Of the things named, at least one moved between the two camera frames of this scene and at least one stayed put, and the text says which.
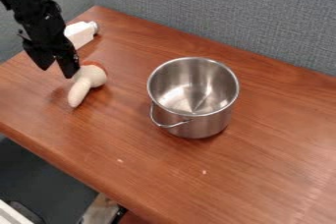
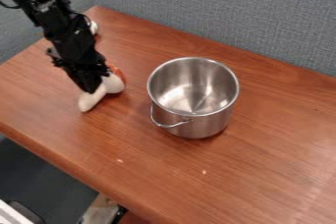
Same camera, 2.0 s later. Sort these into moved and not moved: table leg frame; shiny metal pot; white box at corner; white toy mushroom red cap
Moved: white toy mushroom red cap
Not moved: shiny metal pot; white box at corner; table leg frame
